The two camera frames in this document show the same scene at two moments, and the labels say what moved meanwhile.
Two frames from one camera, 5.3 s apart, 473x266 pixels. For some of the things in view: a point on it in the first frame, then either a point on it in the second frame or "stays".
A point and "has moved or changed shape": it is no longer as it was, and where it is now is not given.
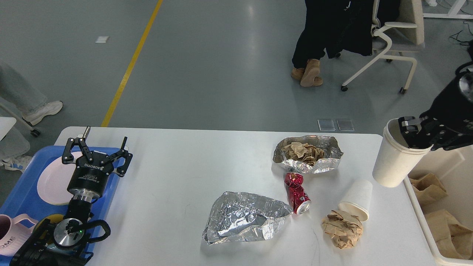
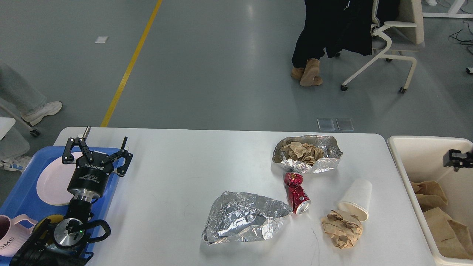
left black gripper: (88, 180) stays
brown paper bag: (429, 189) has moved or changed shape
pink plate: (54, 178) stays
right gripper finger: (417, 135) to (456, 159)
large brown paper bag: (453, 239) stays
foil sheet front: (244, 217) stays
